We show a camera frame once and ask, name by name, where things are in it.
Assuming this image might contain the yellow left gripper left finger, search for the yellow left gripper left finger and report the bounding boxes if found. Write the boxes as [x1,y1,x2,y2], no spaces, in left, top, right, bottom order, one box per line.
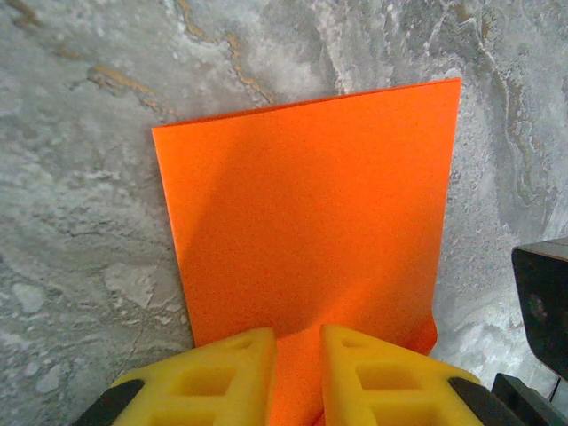
[83,327,279,426]

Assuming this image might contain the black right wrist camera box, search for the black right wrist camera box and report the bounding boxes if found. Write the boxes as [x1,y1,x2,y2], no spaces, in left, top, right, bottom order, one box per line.
[511,237,568,378]

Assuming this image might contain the orange cloth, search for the orange cloth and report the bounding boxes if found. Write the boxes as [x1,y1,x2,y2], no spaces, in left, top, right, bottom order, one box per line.
[151,77,462,426]

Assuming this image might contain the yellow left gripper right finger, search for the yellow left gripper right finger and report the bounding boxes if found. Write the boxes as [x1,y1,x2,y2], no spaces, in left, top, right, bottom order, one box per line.
[320,323,511,426]

